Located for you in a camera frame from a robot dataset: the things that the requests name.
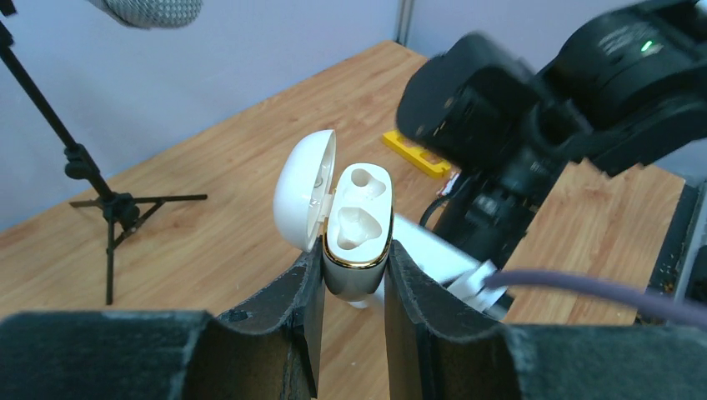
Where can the yellow triangular plastic frame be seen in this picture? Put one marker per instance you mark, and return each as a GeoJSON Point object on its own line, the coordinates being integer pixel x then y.
{"type": "Point", "coordinates": [425, 161]}

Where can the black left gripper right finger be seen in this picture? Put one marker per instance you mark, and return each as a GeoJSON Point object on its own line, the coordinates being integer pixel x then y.
{"type": "Point", "coordinates": [440, 348]}

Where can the white gold-trimmed earbud case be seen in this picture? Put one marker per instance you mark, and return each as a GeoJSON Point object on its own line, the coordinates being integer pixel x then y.
{"type": "Point", "coordinates": [353, 215]}

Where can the black microphone tripod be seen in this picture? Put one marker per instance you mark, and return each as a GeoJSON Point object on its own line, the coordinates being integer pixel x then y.
{"type": "Point", "coordinates": [123, 213]}

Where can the grey microphone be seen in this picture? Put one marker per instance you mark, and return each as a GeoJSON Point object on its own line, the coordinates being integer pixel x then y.
{"type": "Point", "coordinates": [146, 14]}

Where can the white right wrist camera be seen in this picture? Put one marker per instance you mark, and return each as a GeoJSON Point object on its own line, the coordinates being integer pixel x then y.
{"type": "Point", "coordinates": [462, 275]}

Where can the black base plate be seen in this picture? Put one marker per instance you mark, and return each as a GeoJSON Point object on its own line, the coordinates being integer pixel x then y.
{"type": "Point", "coordinates": [680, 269]}

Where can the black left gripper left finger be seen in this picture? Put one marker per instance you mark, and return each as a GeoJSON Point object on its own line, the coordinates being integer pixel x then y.
{"type": "Point", "coordinates": [267, 347]}

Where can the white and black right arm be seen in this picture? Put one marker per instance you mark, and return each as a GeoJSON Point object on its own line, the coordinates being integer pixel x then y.
{"type": "Point", "coordinates": [626, 89]}

